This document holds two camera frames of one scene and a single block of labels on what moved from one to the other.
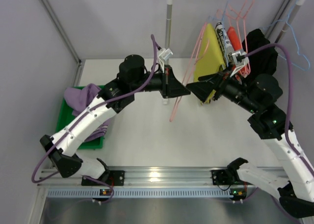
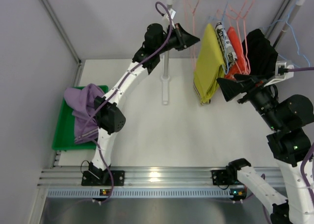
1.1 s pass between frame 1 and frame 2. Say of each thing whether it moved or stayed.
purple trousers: stayed
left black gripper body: moved
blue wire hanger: stayed
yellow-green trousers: stayed
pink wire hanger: moved
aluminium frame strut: stayed
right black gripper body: moved
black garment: stayed
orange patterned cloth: stayed
